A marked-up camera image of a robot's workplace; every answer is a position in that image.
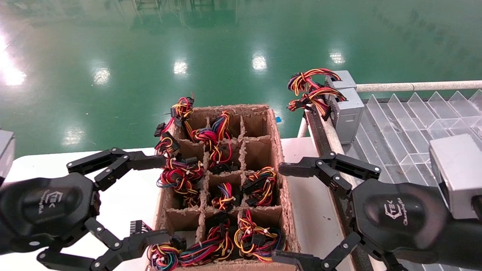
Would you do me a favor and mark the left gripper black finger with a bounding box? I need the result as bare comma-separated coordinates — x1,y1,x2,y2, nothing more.
67,148,168,191
37,218,171,271

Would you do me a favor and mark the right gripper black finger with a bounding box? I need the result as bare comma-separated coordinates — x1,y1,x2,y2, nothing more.
279,152,381,197
272,231,407,271

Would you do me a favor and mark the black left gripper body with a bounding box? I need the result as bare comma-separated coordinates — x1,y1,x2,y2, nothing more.
0,172,101,254

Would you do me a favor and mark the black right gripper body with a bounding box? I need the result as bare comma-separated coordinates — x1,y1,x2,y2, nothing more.
352,179,452,260

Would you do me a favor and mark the cardboard box with dividers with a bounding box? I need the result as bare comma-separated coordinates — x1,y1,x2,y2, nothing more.
147,104,302,271

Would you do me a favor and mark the conveyor with clear dividers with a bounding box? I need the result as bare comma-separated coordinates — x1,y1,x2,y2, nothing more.
304,90,482,271

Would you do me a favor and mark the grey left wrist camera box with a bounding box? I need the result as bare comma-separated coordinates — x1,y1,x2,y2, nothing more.
0,130,15,185

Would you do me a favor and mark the long white rail pipe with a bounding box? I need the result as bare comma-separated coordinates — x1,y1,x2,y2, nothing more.
356,80,482,93

